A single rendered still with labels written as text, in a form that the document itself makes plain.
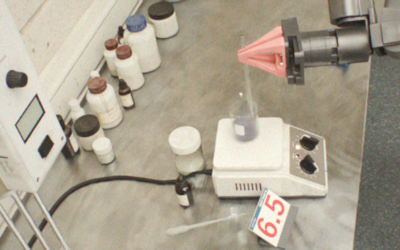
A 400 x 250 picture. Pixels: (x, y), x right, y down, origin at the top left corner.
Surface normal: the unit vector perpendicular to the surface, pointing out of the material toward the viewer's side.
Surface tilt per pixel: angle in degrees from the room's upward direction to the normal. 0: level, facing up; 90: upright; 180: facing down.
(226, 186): 90
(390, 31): 43
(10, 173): 90
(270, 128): 0
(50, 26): 90
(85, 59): 90
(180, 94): 0
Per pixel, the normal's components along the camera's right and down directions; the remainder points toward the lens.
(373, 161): -0.15, -0.71
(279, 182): -0.11, 0.70
